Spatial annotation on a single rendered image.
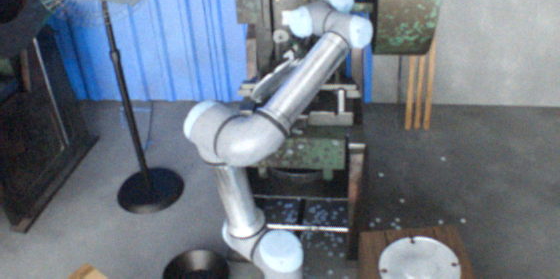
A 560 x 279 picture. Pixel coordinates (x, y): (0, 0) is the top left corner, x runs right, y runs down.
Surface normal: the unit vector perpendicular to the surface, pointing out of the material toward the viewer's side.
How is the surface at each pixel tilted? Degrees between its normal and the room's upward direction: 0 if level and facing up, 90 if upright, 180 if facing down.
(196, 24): 90
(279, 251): 8
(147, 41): 90
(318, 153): 90
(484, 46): 90
